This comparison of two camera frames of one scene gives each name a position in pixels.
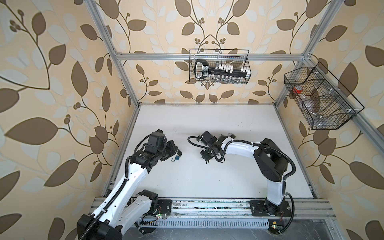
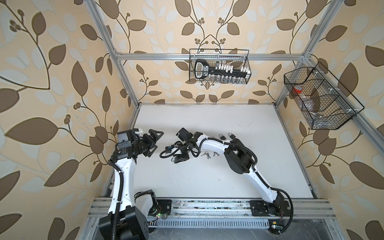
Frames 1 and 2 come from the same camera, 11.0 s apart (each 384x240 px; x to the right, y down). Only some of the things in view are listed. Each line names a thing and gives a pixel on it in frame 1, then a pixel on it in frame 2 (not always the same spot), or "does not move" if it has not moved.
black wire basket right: [321, 100] does not move
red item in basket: [298, 89] does not move
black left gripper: [171, 144] -> [150, 143]
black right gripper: [202, 153] -> [181, 157]
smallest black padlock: [232, 135] does not move
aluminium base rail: [215, 213] does not move
